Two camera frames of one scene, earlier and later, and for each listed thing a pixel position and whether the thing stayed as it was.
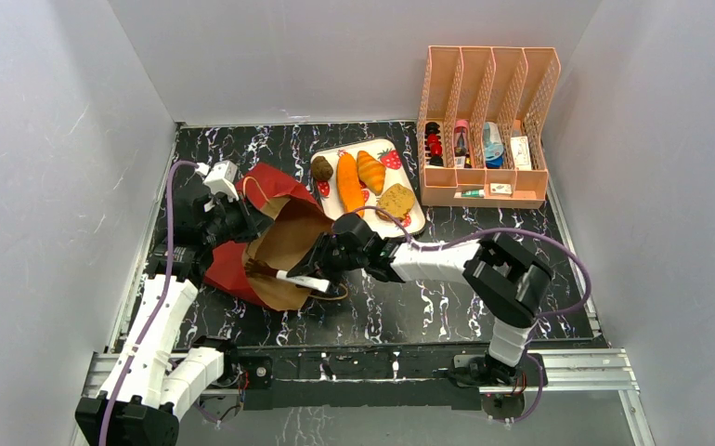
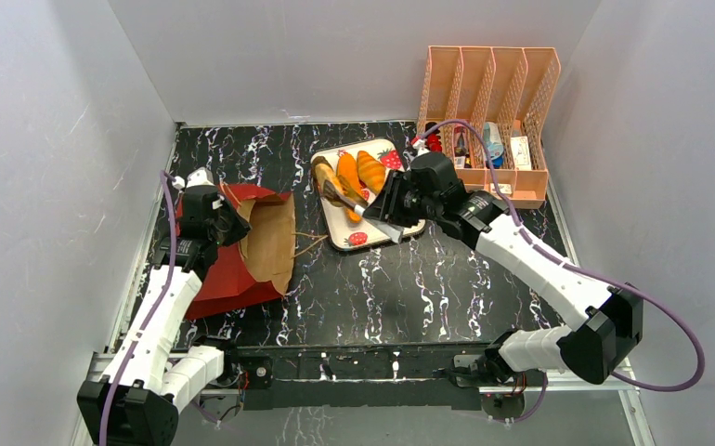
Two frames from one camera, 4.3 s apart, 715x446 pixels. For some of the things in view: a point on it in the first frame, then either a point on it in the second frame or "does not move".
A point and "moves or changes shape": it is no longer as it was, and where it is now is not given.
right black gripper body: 325,256 -> 391,201
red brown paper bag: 300,223 moves or changes shape
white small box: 521,152 does not move
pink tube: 461,137 does not move
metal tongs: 254,267 -> 330,191
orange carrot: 348,182 does not move
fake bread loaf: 370,172 does not move
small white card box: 500,189 does not move
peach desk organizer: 481,125 does not move
